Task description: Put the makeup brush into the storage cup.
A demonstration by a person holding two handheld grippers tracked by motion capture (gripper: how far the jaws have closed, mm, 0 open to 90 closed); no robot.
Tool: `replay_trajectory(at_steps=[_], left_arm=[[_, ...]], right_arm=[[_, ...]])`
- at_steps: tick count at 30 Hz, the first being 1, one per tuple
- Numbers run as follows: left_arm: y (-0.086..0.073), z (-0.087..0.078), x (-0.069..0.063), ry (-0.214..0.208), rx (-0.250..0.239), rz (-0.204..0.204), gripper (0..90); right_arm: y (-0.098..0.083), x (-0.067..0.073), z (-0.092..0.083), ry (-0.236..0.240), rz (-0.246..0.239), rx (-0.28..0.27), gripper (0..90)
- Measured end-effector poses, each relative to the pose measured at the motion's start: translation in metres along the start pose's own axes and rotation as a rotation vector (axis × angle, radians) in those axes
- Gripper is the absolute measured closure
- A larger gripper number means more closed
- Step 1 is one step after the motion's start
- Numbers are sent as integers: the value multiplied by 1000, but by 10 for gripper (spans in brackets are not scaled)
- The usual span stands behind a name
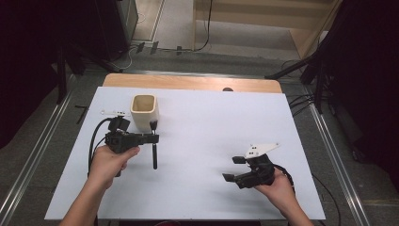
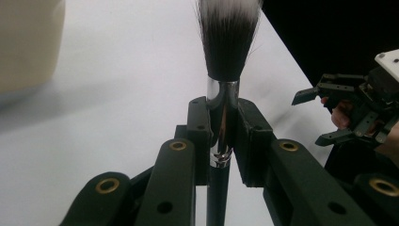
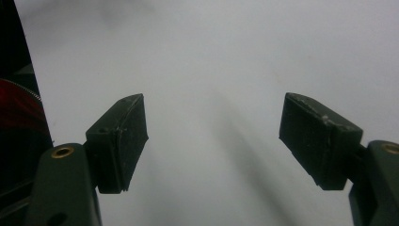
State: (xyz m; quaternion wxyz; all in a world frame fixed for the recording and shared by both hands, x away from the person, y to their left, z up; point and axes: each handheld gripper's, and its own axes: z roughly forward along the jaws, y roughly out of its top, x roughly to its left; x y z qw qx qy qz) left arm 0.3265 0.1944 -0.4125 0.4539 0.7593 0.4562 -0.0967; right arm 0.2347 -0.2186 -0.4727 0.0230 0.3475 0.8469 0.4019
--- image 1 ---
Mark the light wooden cabinet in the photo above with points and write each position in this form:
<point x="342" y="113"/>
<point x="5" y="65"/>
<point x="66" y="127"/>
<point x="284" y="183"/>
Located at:
<point x="251" y="9"/>

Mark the beige square cup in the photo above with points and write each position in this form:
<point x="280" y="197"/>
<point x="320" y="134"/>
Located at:
<point x="146" y="121"/>

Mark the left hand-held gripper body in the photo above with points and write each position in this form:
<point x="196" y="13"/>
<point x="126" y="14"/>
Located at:
<point x="122" y="141"/>

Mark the person's left hand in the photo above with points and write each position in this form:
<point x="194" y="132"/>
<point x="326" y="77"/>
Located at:
<point x="106" y="163"/>

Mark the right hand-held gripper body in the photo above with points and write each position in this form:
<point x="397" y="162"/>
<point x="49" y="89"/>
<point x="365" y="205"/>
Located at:
<point x="260" y="171"/>

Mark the aluminium floor rail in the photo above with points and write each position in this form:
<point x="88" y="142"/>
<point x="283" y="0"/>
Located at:
<point x="36" y="157"/>
<point x="340" y="172"/>

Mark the dark cabinet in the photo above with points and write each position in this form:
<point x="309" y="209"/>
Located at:
<point x="109" y="28"/>

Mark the black table grommet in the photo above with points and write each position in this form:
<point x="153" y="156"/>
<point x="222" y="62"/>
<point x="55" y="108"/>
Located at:
<point x="228" y="89"/>

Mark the person's right hand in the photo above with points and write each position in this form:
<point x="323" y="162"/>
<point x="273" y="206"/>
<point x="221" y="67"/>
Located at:
<point x="279" y="191"/>

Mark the white table mat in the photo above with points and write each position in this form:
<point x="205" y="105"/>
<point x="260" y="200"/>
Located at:
<point x="204" y="125"/>

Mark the black metal stand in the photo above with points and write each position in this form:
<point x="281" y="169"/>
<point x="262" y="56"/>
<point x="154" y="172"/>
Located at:
<point x="320" y="84"/>
<point x="61" y="78"/>

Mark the black makeup brush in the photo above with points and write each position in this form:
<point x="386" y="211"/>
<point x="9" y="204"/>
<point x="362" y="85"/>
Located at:
<point x="154" y="157"/>

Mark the dark curtain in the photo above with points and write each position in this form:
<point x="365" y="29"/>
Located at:
<point x="28" y="62"/>
<point x="370" y="78"/>

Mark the wooden table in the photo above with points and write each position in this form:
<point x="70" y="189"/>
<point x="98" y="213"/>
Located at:
<point x="188" y="83"/>

